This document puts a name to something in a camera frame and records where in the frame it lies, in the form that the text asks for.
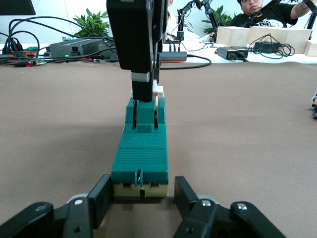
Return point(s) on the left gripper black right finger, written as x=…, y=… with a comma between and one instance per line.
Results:
x=184, y=198

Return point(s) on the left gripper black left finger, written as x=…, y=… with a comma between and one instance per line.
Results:
x=99, y=198

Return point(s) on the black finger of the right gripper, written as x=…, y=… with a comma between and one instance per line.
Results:
x=159, y=24
x=133, y=37

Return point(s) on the green load switch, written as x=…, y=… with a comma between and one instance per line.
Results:
x=141, y=153

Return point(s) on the black desktop robot arm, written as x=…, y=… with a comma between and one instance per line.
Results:
x=180, y=24
x=312, y=15

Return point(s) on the person in striped shirt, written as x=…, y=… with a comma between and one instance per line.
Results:
x=189, y=26

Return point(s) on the small grey hub device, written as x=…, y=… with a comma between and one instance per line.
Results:
x=173, y=57

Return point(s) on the green potted plant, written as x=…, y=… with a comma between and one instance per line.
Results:
x=223, y=19
x=91, y=23

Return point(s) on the grey power supply box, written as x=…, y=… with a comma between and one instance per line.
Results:
x=81, y=47

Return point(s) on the black power adapter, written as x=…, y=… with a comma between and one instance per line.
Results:
x=241, y=52
x=225, y=52

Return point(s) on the light wooden panel box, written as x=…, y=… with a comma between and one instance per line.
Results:
x=235, y=37

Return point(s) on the person in black shirt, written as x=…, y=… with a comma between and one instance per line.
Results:
x=280, y=15

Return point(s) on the black monitor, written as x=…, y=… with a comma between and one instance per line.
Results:
x=15, y=6

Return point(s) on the small light wooden block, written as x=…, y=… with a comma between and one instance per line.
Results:
x=312, y=48

